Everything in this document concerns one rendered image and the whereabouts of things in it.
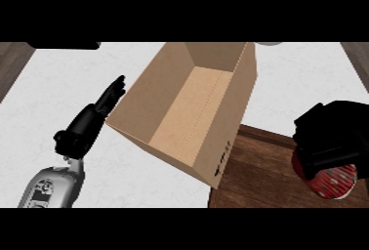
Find brown wooden tray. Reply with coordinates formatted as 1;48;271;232
206;123;369;209

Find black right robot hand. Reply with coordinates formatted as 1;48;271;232
290;100;369;182

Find red cupcake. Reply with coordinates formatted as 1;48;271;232
289;146;358;200

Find brown cardboard box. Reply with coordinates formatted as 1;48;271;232
103;42;259;190

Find black appliance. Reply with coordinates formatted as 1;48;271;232
26;42;101;51

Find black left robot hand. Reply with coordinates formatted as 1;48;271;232
51;74;128;160

